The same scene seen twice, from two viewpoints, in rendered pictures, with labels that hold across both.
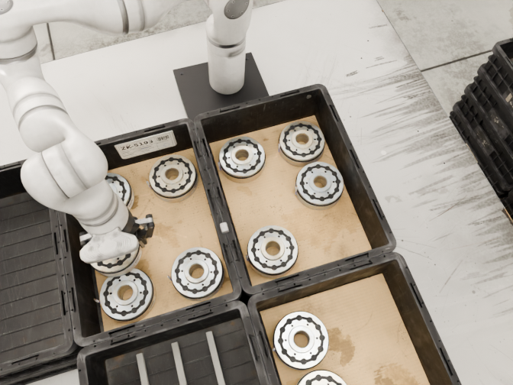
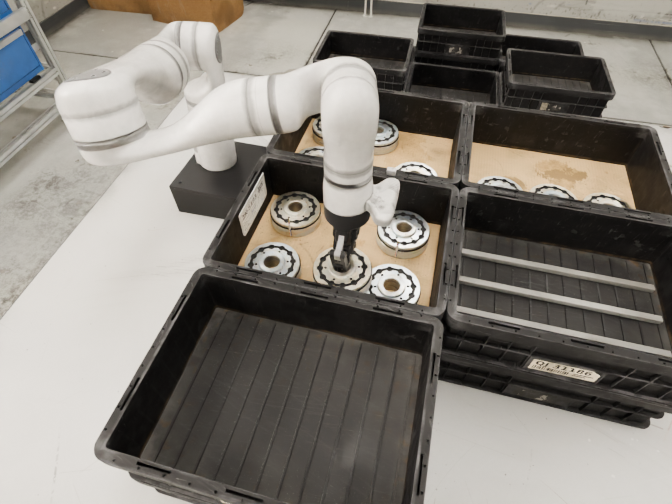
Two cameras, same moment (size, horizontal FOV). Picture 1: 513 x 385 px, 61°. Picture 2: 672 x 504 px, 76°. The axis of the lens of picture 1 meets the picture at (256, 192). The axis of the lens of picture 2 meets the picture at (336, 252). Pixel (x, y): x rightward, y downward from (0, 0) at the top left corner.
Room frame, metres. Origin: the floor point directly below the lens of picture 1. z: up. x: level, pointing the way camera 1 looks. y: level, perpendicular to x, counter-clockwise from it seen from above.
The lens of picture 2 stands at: (0.05, 0.67, 1.48)
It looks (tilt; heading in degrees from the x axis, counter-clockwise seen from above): 51 degrees down; 300
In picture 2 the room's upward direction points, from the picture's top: straight up
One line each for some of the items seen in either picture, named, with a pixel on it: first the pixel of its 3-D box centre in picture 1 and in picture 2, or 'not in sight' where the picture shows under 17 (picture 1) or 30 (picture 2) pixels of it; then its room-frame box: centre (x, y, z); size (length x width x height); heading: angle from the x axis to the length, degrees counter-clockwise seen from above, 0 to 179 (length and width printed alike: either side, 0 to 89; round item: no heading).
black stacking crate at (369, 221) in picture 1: (286, 190); (371, 148); (0.38, -0.06, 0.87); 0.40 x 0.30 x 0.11; 15
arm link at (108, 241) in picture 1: (101, 220); (360, 185); (0.25, 0.25, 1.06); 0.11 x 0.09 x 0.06; 15
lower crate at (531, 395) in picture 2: not in sight; (539, 319); (-0.09, 0.12, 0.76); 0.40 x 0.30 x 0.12; 15
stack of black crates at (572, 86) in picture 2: not in sight; (538, 117); (0.10, -1.23, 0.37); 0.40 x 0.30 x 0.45; 17
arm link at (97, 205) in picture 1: (71, 187); (349, 130); (0.27, 0.26, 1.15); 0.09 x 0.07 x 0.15; 120
